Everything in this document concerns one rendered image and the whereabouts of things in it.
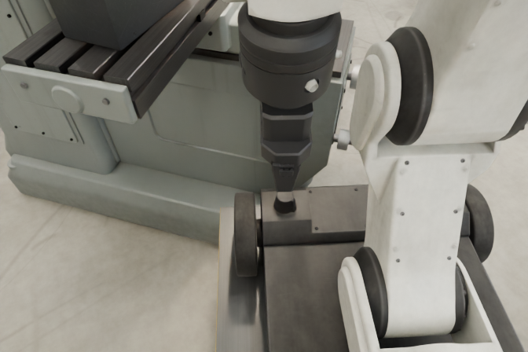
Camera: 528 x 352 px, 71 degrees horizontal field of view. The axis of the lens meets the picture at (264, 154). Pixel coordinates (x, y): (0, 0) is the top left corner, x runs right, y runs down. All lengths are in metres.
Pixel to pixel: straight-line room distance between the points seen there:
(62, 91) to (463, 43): 0.56
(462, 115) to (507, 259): 1.29
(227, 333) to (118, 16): 0.69
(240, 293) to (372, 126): 0.61
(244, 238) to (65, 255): 0.95
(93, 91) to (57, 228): 1.14
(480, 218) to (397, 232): 0.42
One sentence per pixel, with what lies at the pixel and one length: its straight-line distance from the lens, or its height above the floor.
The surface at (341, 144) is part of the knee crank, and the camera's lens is 1.06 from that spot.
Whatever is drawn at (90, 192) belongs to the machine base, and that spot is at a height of 0.15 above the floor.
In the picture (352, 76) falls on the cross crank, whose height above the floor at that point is 0.68.
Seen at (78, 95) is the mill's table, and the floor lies 0.92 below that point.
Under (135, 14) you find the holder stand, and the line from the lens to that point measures 0.69.
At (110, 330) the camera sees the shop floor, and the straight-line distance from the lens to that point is 1.44.
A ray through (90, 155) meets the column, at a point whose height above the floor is 0.28.
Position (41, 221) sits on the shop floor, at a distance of 1.78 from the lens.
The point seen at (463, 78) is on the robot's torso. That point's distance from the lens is 0.42.
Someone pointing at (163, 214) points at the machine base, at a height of 0.13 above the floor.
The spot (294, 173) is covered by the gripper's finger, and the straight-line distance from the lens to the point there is 0.41.
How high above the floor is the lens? 1.29
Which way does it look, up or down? 47 degrees down
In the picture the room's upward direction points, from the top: straight up
